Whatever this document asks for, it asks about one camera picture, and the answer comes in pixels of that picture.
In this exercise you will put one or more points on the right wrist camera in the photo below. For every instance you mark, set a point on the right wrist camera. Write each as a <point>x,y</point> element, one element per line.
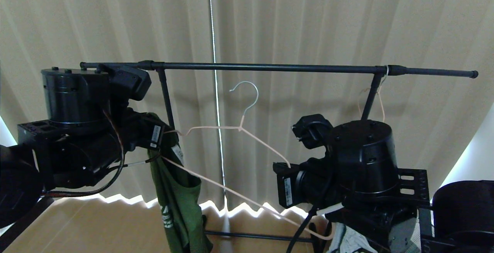
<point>312,129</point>

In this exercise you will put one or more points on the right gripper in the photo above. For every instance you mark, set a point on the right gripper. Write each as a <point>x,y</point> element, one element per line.
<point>305,185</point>

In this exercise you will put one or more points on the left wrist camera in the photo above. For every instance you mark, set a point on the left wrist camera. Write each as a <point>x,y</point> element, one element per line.
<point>127,81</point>

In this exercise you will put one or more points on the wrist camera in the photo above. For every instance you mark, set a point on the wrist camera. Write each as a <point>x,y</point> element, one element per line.
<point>127,81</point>
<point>312,129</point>

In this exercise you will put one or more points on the black clothes rack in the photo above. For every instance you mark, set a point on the black clothes rack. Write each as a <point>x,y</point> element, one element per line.
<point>270,67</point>

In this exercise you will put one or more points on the green long-sleeved shirt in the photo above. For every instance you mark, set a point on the green long-sleeved shirt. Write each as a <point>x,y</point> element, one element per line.
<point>177,206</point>

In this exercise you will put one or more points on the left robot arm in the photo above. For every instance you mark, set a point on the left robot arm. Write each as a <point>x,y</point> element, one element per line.
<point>77,98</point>

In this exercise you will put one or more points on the pale grey shorts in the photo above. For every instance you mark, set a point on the pale grey shorts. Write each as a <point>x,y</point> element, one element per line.
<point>351,241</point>

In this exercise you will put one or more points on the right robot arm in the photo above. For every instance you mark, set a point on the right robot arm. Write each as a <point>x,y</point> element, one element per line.
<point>362,156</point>

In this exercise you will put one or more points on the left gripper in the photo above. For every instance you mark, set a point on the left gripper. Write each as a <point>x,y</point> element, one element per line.
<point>88,156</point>

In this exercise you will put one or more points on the beige curtain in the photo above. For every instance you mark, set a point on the beige curtain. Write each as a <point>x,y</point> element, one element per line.
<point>289,21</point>

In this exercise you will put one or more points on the pink clothes hanger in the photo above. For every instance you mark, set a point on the pink clothes hanger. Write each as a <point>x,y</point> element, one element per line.
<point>241,123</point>
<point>383,108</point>

